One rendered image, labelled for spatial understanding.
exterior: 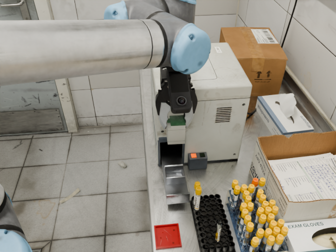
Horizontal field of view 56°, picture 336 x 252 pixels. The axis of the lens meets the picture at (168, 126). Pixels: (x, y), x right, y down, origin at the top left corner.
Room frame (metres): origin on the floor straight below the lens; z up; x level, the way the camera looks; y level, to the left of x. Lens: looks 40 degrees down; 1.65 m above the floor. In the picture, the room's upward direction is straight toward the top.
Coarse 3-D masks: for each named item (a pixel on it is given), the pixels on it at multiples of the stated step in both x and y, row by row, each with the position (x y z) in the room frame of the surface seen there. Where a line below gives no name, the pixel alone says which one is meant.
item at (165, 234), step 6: (156, 228) 0.49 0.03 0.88; (162, 228) 0.49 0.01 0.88; (168, 228) 0.49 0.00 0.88; (174, 228) 0.49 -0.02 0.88; (156, 234) 0.47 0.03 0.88; (162, 234) 0.47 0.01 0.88; (168, 234) 0.47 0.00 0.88; (174, 234) 0.47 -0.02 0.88; (156, 240) 0.45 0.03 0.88; (162, 240) 0.46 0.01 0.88; (168, 240) 0.46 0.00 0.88; (174, 240) 0.46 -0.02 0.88; (180, 240) 0.45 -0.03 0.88; (156, 246) 0.44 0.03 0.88; (162, 246) 0.44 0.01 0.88; (168, 246) 0.44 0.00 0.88; (174, 246) 0.44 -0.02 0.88; (180, 246) 0.44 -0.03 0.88
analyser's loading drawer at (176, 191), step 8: (160, 152) 0.75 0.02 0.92; (168, 152) 0.75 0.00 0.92; (176, 152) 0.75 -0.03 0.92; (168, 160) 0.72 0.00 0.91; (176, 160) 0.72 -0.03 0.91; (168, 168) 0.66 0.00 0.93; (176, 168) 0.66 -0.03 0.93; (168, 176) 0.65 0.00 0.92; (176, 176) 0.62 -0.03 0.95; (184, 176) 0.62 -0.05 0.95; (168, 184) 0.62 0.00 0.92; (176, 184) 0.62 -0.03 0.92; (184, 184) 0.62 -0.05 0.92; (168, 192) 0.59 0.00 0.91; (176, 192) 0.59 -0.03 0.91; (184, 192) 0.57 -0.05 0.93; (168, 200) 0.56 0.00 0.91; (176, 200) 0.56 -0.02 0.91; (184, 200) 0.57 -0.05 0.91
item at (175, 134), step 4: (168, 124) 0.64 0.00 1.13; (168, 128) 0.62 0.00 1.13; (172, 128) 0.62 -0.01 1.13; (176, 128) 0.62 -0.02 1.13; (180, 128) 0.62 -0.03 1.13; (184, 128) 0.62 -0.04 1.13; (168, 132) 0.62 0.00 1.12; (172, 132) 0.62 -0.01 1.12; (176, 132) 0.62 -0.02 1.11; (180, 132) 0.62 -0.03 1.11; (184, 132) 0.62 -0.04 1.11; (168, 136) 0.62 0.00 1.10; (172, 136) 0.62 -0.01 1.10; (176, 136) 0.62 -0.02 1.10; (180, 136) 0.62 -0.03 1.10; (184, 136) 0.62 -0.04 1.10; (168, 140) 0.62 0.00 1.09; (172, 140) 0.62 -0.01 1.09; (176, 140) 0.62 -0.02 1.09; (180, 140) 0.62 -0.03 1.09; (184, 140) 0.62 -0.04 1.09
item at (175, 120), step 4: (172, 116) 0.65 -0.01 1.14; (176, 116) 0.65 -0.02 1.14; (180, 116) 0.65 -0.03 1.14; (168, 120) 0.64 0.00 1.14; (172, 120) 0.64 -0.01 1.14; (176, 120) 0.64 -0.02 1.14; (180, 120) 0.64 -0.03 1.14; (184, 120) 0.64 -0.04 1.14; (172, 124) 0.62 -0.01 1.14; (176, 124) 0.62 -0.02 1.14; (180, 124) 0.62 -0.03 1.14; (184, 124) 0.62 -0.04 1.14
